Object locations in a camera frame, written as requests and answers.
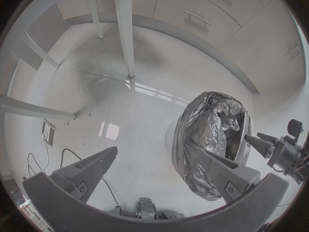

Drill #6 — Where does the beige cabinet with drawers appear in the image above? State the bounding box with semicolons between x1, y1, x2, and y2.
58;0;307;95

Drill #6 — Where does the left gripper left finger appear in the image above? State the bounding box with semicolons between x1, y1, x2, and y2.
49;146;119;204

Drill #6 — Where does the white cable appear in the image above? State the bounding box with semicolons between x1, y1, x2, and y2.
27;132;50;178

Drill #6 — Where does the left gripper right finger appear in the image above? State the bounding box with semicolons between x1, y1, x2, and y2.
196;147;262;204

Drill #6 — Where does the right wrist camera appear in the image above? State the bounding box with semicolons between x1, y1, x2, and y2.
287;119;303;144

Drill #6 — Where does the black plastic bag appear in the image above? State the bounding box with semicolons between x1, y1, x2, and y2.
171;90;253;201

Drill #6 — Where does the grey white chair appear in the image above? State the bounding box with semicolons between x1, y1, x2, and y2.
0;0;136;120

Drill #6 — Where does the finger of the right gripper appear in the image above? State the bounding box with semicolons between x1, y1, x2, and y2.
257;132;278;145
244;134;275;159

